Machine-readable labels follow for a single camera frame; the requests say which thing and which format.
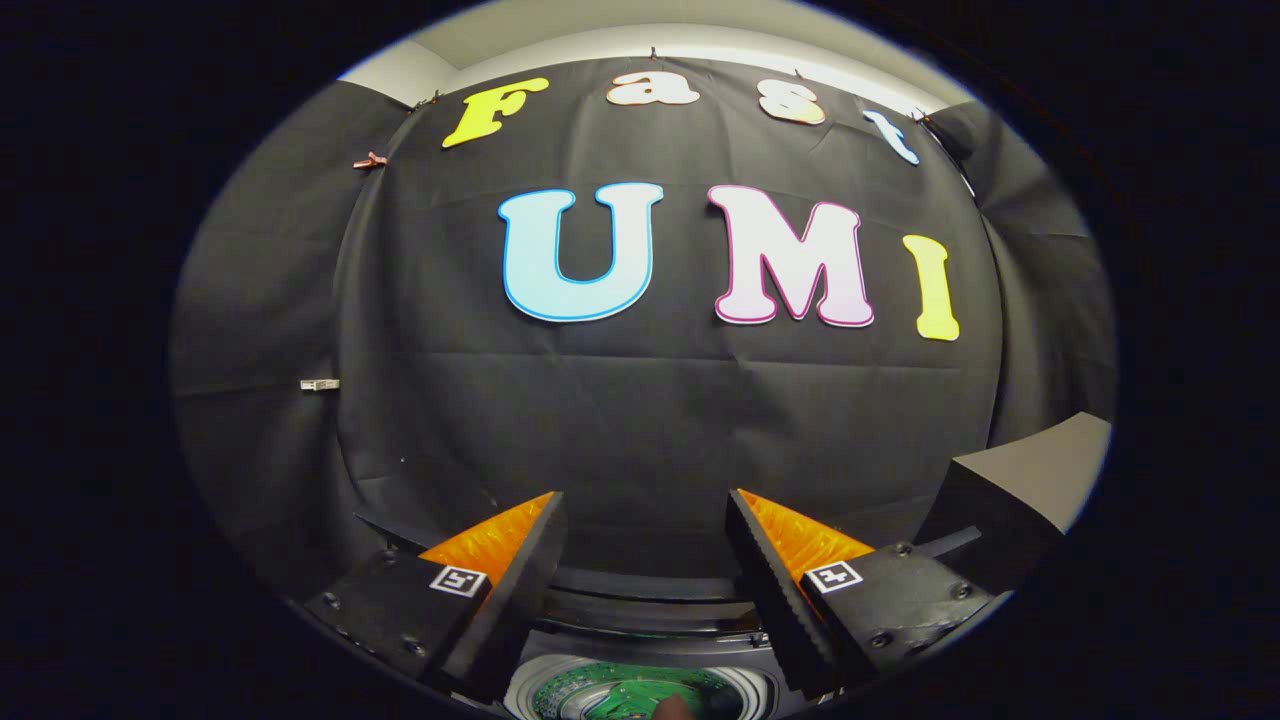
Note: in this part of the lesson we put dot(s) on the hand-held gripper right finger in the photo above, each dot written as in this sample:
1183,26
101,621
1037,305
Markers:
775,610

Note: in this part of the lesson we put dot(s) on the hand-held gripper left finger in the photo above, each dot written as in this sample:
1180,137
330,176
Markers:
525,600

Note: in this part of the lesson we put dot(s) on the dark grey washing machine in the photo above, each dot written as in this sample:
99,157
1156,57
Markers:
525,695

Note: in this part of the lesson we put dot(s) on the green polo shirt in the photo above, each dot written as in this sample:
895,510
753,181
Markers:
600,700

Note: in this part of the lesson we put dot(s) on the black backdrop cloth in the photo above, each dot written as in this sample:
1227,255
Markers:
640,420

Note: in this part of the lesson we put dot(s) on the grey cabinet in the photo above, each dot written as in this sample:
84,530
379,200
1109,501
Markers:
1030,470

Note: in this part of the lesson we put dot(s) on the silver clip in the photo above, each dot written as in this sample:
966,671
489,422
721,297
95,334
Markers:
320,384

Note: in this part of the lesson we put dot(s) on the red clip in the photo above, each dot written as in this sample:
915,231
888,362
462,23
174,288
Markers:
369,160

